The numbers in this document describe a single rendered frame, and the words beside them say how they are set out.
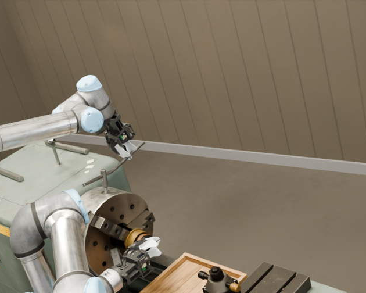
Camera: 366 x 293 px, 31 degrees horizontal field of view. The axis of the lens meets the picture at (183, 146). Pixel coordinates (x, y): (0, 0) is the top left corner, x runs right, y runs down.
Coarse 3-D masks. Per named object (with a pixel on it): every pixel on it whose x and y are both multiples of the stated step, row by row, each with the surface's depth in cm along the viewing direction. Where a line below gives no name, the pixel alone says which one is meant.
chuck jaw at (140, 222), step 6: (144, 210) 237; (138, 216) 235; (144, 216) 234; (150, 216) 235; (132, 222) 233; (138, 222) 232; (144, 222) 231; (150, 222) 235; (126, 228) 232; (132, 228) 229; (144, 228) 228; (150, 228) 233
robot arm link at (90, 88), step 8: (80, 80) 220; (88, 80) 218; (96, 80) 218; (80, 88) 217; (88, 88) 216; (96, 88) 218; (88, 96) 217; (96, 96) 219; (104, 96) 221; (88, 104) 218; (96, 104) 220; (104, 104) 221
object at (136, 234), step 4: (136, 228) 224; (132, 232) 223; (136, 232) 223; (140, 232) 222; (144, 232) 223; (128, 236) 222; (132, 236) 221; (136, 236) 221; (140, 236) 220; (144, 236) 220; (148, 236) 221; (152, 236) 222; (128, 240) 222; (132, 240) 220; (136, 240) 220; (124, 244) 225; (128, 244) 222
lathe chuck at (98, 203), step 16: (96, 192) 231; (112, 192) 229; (128, 192) 231; (96, 208) 222; (112, 208) 227; (128, 208) 232; (144, 208) 237; (96, 240) 224; (112, 240) 239; (96, 256) 225; (96, 272) 225
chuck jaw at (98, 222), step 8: (88, 216) 223; (96, 216) 222; (96, 224) 220; (104, 224) 220; (112, 224) 222; (104, 232) 223; (112, 232) 221; (120, 232) 223; (128, 232) 223; (120, 240) 224
